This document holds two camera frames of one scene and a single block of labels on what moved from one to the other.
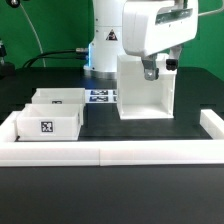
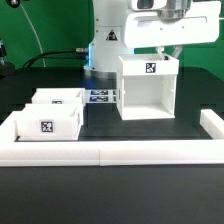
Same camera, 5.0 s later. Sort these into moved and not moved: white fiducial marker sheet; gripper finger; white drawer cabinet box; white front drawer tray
Moved: gripper finger
Not moved: white fiducial marker sheet; white front drawer tray; white drawer cabinet box
